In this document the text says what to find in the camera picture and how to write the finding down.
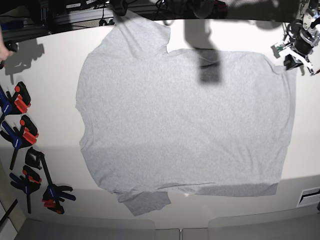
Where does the top blue orange bar clamp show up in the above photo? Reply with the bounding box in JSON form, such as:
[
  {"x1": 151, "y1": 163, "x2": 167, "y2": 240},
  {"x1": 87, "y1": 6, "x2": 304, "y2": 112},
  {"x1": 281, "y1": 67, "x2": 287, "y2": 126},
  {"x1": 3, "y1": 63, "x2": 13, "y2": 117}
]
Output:
[{"x1": 0, "y1": 81, "x2": 31, "y2": 123}]

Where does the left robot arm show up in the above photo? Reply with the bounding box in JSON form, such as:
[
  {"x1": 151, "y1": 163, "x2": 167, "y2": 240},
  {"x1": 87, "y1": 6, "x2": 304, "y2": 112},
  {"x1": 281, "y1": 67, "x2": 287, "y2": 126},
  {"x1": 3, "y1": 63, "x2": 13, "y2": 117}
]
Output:
[{"x1": 282, "y1": 0, "x2": 320, "y2": 76}]

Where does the white label with black mark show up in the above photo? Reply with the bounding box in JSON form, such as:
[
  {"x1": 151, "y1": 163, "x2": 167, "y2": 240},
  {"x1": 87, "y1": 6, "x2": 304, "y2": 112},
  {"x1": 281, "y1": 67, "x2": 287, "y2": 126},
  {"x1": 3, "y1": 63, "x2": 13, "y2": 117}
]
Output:
[{"x1": 296, "y1": 187, "x2": 320, "y2": 208}]

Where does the grey T-shirt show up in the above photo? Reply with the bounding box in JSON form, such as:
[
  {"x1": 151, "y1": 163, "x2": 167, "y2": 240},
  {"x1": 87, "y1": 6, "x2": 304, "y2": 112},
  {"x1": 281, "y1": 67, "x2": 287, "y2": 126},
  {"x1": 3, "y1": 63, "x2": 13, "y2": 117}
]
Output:
[{"x1": 75, "y1": 11, "x2": 297, "y2": 216}]

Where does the black strip at table corner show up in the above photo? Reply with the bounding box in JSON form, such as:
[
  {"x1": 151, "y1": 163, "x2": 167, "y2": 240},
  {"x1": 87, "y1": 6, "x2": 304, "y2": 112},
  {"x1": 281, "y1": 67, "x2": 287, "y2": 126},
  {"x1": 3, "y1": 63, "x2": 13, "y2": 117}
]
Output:
[{"x1": 0, "y1": 199, "x2": 18, "y2": 227}]

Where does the long black bar clamp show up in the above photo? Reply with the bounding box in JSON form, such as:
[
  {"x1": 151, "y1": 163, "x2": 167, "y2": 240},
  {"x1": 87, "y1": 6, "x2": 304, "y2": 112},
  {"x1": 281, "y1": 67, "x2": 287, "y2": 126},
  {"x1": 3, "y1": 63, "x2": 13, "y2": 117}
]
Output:
[{"x1": 25, "y1": 147, "x2": 76, "y2": 215}]

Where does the person's hand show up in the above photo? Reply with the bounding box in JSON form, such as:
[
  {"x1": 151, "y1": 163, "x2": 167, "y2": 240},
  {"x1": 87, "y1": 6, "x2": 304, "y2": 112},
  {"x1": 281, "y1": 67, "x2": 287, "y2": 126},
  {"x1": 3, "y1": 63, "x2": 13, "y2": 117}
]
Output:
[{"x1": 0, "y1": 29, "x2": 11, "y2": 61}]

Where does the blue orange bar clamp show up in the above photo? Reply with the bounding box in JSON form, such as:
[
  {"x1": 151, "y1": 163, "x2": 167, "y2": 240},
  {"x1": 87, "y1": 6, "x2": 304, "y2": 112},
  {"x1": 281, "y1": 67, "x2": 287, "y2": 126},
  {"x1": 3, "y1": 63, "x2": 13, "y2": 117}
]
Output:
[
  {"x1": 0, "y1": 81, "x2": 31, "y2": 123},
  {"x1": 9, "y1": 165, "x2": 42, "y2": 214},
  {"x1": 0, "y1": 114, "x2": 39, "y2": 171}
]

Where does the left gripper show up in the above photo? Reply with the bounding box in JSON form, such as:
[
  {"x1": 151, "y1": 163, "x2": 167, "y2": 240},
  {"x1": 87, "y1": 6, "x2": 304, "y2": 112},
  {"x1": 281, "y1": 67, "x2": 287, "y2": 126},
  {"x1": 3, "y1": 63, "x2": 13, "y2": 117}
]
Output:
[{"x1": 283, "y1": 27, "x2": 320, "y2": 71}]

